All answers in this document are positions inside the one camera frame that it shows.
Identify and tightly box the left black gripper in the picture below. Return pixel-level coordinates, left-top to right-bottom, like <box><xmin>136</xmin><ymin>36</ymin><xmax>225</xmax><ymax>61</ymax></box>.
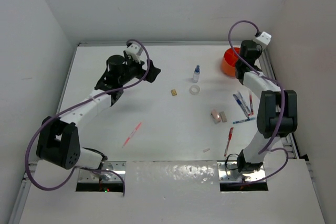
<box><xmin>118</xmin><ymin>54</ymin><xmax>159</xmax><ymax>85</ymax></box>

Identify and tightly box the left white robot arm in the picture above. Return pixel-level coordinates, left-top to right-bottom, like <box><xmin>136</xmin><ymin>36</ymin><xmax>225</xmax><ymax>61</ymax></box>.
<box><xmin>36</xmin><ymin>55</ymin><xmax>161</xmax><ymax>169</ymax></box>

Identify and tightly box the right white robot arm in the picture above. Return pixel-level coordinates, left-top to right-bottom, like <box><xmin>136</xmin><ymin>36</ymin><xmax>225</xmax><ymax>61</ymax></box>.
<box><xmin>235</xmin><ymin>40</ymin><xmax>298</xmax><ymax>173</ymax></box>

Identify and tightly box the orange round pen holder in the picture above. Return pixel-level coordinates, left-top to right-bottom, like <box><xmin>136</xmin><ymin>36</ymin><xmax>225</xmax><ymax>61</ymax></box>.
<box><xmin>220</xmin><ymin>48</ymin><xmax>238</xmax><ymax>78</ymax></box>

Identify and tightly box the tan eraser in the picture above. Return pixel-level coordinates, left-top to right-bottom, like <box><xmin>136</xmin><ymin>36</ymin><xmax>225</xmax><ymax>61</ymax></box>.
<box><xmin>171</xmin><ymin>89</ymin><xmax>177</xmax><ymax>96</ymax></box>

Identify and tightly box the blue cap spray bottle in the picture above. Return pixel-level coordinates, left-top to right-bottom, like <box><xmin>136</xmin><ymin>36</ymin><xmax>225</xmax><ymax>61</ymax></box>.
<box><xmin>192</xmin><ymin>65</ymin><xmax>200</xmax><ymax>83</ymax></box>

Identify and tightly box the clear tape roll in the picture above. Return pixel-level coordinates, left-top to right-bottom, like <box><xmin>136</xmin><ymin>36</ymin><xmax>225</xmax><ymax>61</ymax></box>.
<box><xmin>189</xmin><ymin>85</ymin><xmax>200</xmax><ymax>95</ymax></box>

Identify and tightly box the red clear cap pen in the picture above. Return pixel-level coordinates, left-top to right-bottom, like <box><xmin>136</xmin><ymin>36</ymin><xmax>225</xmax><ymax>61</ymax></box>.
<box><xmin>249</xmin><ymin>91</ymin><xmax>254</xmax><ymax>115</ymax></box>

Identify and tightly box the blue clear pen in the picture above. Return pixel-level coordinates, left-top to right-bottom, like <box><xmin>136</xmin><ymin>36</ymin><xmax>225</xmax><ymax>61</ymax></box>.
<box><xmin>233</xmin><ymin>94</ymin><xmax>249</xmax><ymax>118</ymax></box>

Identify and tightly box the thin pink pen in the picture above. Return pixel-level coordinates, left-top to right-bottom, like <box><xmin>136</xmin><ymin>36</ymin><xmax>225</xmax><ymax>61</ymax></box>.
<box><xmin>122</xmin><ymin>122</ymin><xmax>142</xmax><ymax>148</ymax></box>

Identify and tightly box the light blue pen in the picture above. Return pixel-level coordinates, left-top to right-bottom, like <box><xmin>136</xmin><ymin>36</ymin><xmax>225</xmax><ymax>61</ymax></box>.
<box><xmin>233</xmin><ymin>117</ymin><xmax>256</xmax><ymax>124</ymax></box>

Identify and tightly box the beige staple box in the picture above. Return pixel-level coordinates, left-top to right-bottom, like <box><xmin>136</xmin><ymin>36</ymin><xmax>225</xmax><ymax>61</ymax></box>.
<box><xmin>219</xmin><ymin>111</ymin><xmax>227</xmax><ymax>122</ymax></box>

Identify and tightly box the pink white stapler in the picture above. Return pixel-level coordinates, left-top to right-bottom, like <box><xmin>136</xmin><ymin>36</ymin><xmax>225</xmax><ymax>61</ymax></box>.
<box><xmin>211</xmin><ymin>109</ymin><xmax>222</xmax><ymax>124</ymax></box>

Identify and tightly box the red gel pen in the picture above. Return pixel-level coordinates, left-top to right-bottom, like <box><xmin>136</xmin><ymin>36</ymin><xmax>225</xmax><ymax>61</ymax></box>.
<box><xmin>224</xmin><ymin>127</ymin><xmax>234</xmax><ymax>157</ymax></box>

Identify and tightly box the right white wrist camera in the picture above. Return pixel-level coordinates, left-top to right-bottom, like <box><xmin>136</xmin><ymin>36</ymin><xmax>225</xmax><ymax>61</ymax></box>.
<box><xmin>254</xmin><ymin>31</ymin><xmax>272</xmax><ymax>49</ymax></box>

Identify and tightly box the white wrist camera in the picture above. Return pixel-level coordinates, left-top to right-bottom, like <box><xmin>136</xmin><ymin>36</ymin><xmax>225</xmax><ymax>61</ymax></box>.
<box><xmin>125</xmin><ymin>44</ymin><xmax>143</xmax><ymax>63</ymax></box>
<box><xmin>254</xmin><ymin>31</ymin><xmax>272</xmax><ymax>49</ymax></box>

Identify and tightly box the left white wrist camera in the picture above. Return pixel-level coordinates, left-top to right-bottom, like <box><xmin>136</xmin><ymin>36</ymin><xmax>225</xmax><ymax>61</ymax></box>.
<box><xmin>125</xmin><ymin>44</ymin><xmax>143</xmax><ymax>63</ymax></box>

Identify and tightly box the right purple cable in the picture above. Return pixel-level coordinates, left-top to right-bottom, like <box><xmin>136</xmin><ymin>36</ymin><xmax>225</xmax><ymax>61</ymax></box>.
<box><xmin>227</xmin><ymin>20</ymin><xmax>289</xmax><ymax>185</ymax></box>

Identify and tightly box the purple cable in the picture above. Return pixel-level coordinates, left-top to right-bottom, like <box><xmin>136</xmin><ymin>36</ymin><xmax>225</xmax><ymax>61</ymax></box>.
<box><xmin>25</xmin><ymin>39</ymin><xmax>151</xmax><ymax>197</ymax></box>
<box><xmin>227</xmin><ymin>20</ymin><xmax>289</xmax><ymax>185</ymax></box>

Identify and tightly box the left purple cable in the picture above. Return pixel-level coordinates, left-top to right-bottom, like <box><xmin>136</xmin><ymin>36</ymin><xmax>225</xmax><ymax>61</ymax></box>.
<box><xmin>25</xmin><ymin>39</ymin><xmax>151</xmax><ymax>197</ymax></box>

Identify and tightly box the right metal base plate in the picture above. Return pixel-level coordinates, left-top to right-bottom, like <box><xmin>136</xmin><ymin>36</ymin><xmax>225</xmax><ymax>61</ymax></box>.
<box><xmin>217</xmin><ymin>160</ymin><xmax>266</xmax><ymax>184</ymax></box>

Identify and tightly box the metal base plate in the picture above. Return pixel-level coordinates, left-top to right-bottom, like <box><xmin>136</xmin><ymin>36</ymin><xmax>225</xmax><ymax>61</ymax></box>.
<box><xmin>77</xmin><ymin>161</ymin><xmax>127</xmax><ymax>183</ymax></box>
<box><xmin>217</xmin><ymin>160</ymin><xmax>266</xmax><ymax>184</ymax></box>

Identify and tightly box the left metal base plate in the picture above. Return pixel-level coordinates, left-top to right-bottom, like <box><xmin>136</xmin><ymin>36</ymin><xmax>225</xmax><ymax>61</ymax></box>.
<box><xmin>77</xmin><ymin>161</ymin><xmax>127</xmax><ymax>183</ymax></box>

